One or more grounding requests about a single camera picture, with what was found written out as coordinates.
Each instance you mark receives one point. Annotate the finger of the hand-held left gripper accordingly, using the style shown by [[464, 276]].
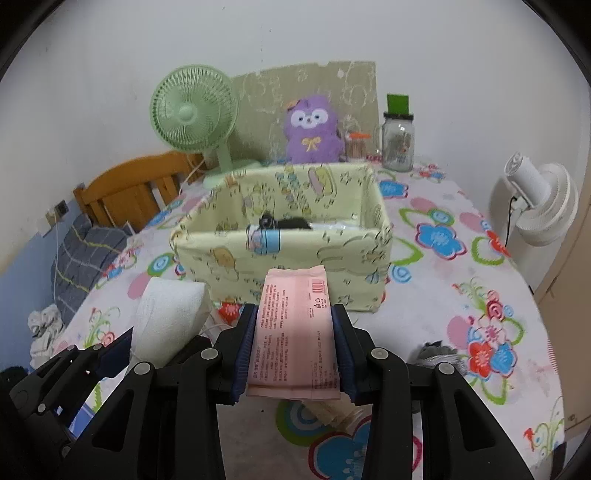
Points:
[[115, 355]]

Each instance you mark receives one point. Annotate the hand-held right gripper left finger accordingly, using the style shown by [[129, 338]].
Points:
[[244, 350]]

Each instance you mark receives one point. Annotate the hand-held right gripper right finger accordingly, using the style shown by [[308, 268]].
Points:
[[344, 355]]

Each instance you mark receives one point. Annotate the pink packet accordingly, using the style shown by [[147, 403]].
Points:
[[291, 332]]

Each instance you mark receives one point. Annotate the beige stockings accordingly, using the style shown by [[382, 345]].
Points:
[[332, 413]]

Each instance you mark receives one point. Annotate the white towel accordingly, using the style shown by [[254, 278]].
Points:
[[166, 314]]

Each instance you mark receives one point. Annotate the yellow printed fabric storage box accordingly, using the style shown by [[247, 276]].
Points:
[[221, 258]]

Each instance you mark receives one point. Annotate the black soft item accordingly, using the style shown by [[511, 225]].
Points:
[[291, 224]]

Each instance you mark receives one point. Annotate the white crumpled cloth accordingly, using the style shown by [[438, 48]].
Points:
[[44, 327]]

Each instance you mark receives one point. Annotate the grey fabric bundle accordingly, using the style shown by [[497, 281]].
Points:
[[436, 353]]

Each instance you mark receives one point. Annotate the grey plaid pillow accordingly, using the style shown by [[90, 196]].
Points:
[[78, 258]]

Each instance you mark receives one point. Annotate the clear plastic packet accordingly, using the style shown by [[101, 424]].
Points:
[[332, 226]]

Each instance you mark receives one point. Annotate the cotton swab container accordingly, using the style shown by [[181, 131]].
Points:
[[358, 147]]

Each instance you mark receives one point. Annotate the glass jar mug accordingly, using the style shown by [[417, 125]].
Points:
[[398, 143]]

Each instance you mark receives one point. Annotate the purple plush toy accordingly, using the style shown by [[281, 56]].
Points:
[[309, 129]]

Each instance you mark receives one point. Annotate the green desk fan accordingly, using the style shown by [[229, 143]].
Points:
[[189, 113]]

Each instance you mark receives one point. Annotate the white fan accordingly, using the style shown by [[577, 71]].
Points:
[[540, 198]]

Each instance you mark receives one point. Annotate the green plastic cup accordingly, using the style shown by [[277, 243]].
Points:
[[398, 104]]

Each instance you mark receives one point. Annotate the beige patterned board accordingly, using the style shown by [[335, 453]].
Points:
[[263, 92]]

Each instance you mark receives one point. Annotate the wall socket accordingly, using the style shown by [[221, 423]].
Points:
[[61, 208]]

